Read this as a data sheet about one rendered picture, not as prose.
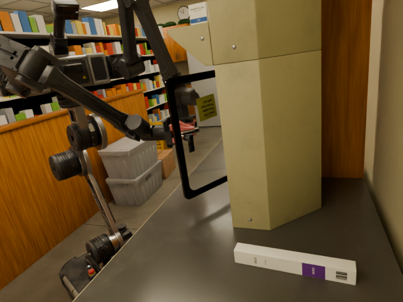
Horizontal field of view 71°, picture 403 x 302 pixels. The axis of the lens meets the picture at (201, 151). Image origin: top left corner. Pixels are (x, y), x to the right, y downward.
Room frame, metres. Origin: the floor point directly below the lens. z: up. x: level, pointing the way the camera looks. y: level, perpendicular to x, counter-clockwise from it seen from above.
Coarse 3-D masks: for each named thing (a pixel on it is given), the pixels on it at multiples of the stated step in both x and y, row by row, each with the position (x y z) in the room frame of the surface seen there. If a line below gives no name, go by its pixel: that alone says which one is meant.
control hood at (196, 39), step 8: (200, 24) 0.74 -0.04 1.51; (208, 24) 0.73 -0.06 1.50; (168, 32) 0.77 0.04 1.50; (176, 32) 0.76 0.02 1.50; (184, 32) 0.75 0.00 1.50; (192, 32) 0.74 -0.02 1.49; (200, 32) 0.73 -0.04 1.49; (208, 32) 0.73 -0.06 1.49; (176, 40) 0.76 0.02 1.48; (184, 40) 0.75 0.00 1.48; (192, 40) 0.74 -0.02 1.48; (200, 40) 0.74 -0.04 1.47; (208, 40) 0.73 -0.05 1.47; (184, 48) 0.76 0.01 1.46; (192, 48) 0.74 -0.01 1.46; (200, 48) 0.74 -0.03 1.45; (208, 48) 0.73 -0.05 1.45; (200, 56) 0.74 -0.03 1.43; (208, 56) 0.73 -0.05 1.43; (208, 64) 0.73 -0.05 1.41
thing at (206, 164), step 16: (208, 80) 0.93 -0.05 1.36; (176, 96) 0.85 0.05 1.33; (192, 96) 0.88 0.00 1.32; (208, 96) 0.92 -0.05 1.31; (192, 112) 0.88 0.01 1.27; (208, 112) 0.92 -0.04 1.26; (192, 128) 0.87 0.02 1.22; (208, 128) 0.91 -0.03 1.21; (208, 144) 0.91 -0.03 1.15; (192, 160) 0.86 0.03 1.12; (208, 160) 0.90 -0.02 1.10; (224, 160) 0.94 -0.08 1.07; (192, 176) 0.86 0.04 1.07; (208, 176) 0.90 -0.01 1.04
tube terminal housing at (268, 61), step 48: (240, 0) 0.69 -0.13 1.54; (288, 0) 0.72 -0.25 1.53; (240, 48) 0.70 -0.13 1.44; (288, 48) 0.72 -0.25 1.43; (240, 96) 0.70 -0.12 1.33; (288, 96) 0.72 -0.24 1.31; (240, 144) 0.71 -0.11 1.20; (288, 144) 0.71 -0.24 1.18; (240, 192) 0.71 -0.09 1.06; (288, 192) 0.71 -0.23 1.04
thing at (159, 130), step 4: (164, 120) 0.94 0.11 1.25; (168, 120) 0.97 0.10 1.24; (164, 124) 0.94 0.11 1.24; (168, 124) 0.96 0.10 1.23; (152, 128) 0.97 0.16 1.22; (156, 128) 0.96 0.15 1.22; (160, 128) 0.96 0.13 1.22; (164, 128) 0.94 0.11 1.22; (168, 128) 0.94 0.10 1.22; (152, 132) 0.96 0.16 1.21; (156, 132) 0.95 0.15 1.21; (160, 132) 0.95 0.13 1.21; (164, 132) 0.94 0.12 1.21; (152, 136) 0.97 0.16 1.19; (156, 136) 0.96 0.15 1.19; (160, 136) 0.95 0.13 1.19; (164, 136) 0.94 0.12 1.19; (156, 140) 0.97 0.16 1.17; (168, 144) 0.94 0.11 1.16; (168, 148) 0.94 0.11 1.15
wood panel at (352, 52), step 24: (336, 0) 0.95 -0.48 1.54; (360, 0) 0.93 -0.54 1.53; (336, 24) 0.95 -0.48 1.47; (360, 24) 0.93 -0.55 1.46; (336, 48) 0.95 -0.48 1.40; (360, 48) 0.92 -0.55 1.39; (336, 72) 0.95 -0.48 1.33; (360, 72) 0.92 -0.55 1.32; (336, 96) 0.95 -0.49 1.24; (360, 96) 0.92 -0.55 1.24; (336, 120) 0.95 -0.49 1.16; (360, 120) 0.92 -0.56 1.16; (336, 144) 0.95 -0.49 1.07; (360, 144) 0.92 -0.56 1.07; (336, 168) 0.95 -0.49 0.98; (360, 168) 0.92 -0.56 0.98
